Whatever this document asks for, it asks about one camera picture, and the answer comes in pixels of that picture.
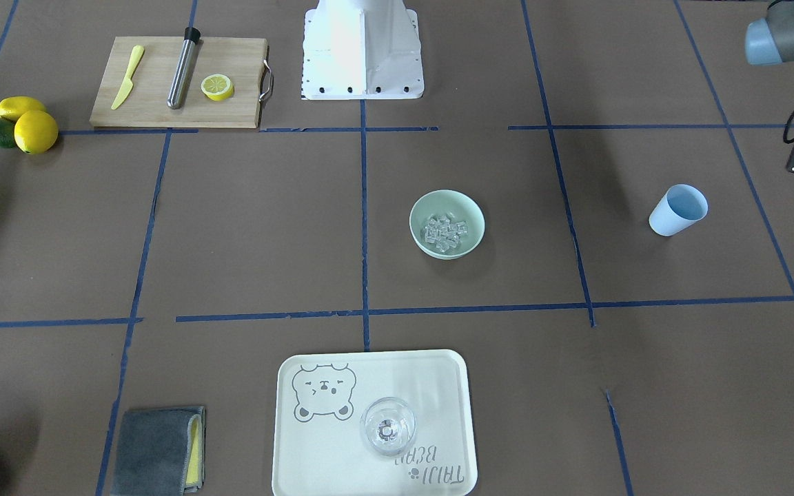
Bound green bowl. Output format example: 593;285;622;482
409;189;486;260

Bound half lemon slice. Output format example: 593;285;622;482
201;74;234;101

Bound yellow lemon front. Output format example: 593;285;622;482
14;110;59;154

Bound cream bear tray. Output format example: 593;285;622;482
272;349;478;495

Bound yellow plastic knife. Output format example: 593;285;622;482
110;45;145;110

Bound ice cubes in bowl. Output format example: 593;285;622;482
421;214;469;254

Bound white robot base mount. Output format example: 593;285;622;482
301;1;425;101

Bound yellow lemon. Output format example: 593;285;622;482
14;110;59;154
0;95;47;123

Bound steel muddler black tip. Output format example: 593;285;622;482
166;26;201;110

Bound clear wine glass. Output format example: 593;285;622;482
361;397;417;457

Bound yellow lemon back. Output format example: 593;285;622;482
0;95;47;123

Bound wooden cutting board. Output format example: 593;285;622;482
90;37;268;129

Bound light blue cup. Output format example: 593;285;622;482
649;183;709;238

